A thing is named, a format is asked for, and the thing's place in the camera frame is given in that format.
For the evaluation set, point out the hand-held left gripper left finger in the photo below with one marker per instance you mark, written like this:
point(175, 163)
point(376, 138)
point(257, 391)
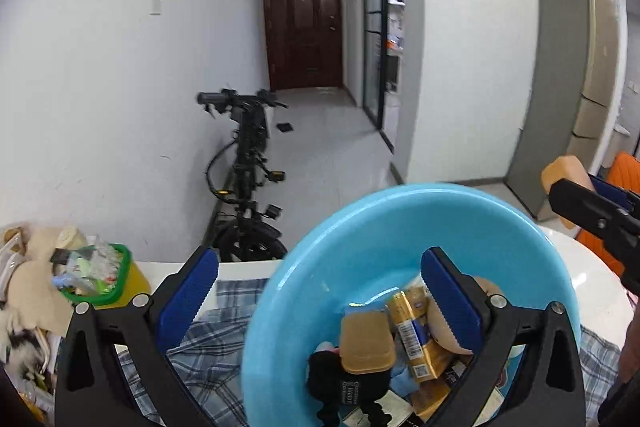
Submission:
point(192, 292)

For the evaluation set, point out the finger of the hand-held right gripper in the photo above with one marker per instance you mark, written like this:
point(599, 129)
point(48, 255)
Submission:
point(585, 207)
point(612, 193)

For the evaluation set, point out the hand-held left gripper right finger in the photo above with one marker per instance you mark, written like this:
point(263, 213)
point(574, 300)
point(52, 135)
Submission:
point(450, 302)

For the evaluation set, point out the round beige box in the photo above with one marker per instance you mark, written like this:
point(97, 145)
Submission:
point(492, 289)

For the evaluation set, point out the amber soap box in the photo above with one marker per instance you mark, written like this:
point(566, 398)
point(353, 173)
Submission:
point(562, 167)
point(367, 342)

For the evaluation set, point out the slim gold box with barcode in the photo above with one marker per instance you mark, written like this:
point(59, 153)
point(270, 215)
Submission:
point(417, 337)

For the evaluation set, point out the light blue wipes packet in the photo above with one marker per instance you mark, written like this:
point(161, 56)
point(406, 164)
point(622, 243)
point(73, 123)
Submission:
point(402, 377)

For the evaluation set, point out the light blue plastic basin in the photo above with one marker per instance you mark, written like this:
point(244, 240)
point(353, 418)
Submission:
point(325, 257)

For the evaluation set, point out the black plush toy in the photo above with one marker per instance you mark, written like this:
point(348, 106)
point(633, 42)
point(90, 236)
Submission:
point(350, 389)

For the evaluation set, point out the yellow container with green rim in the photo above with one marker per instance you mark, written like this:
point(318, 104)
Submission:
point(127, 282)

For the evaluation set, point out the orange chair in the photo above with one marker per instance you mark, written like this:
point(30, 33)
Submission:
point(627, 172)

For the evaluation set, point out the blue plaid cloth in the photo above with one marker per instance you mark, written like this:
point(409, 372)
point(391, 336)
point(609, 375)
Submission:
point(210, 357)

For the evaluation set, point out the bundle of small sachets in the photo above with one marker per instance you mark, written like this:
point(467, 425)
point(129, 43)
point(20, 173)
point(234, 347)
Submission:
point(90, 267)

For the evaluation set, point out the gold and grey fridge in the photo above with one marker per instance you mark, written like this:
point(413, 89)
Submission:
point(555, 97)

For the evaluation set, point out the black bicycle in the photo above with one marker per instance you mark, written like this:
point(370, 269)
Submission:
point(247, 187)

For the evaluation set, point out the clear bread packet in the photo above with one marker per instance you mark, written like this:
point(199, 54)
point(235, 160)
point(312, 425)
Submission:
point(10, 247)

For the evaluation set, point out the small black floor mat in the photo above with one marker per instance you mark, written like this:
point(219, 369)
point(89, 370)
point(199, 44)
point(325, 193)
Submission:
point(285, 127)

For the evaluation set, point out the black framed glass door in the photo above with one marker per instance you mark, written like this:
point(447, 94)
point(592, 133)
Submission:
point(382, 22)

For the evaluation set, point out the dark brown door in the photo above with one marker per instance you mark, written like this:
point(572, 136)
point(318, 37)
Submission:
point(302, 24)

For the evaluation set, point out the white light switch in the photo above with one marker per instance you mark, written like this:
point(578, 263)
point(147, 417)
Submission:
point(156, 6)

